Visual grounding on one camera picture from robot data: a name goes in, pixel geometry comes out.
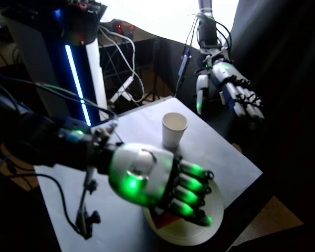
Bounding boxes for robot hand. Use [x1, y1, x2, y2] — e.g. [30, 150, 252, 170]
[109, 143, 215, 227]
[195, 61, 265, 120]

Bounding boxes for white paper cup blue triangles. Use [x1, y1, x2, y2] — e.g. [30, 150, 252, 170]
[162, 112, 188, 149]

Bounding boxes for Rubik's cube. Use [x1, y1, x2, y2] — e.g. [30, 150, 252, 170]
[153, 209, 184, 230]

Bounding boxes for white paper plate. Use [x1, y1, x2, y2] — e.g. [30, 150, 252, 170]
[141, 178, 225, 247]

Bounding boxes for black curtain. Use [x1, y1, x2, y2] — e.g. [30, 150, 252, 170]
[230, 0, 315, 148]

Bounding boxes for white power strip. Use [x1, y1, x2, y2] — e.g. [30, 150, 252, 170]
[109, 76, 135, 103]

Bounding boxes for black device with red light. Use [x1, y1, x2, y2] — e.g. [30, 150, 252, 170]
[111, 19, 136, 40]

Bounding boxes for black column with blue light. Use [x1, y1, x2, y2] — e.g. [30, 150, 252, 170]
[40, 0, 108, 127]

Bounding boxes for blue cable adapter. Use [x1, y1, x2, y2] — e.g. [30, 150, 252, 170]
[178, 49, 192, 78]

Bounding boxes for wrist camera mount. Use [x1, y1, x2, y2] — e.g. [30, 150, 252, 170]
[75, 165, 102, 240]

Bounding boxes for white cables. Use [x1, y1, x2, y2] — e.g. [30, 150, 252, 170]
[98, 25, 145, 103]

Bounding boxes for white post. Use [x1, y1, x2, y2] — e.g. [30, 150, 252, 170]
[85, 39, 108, 121]

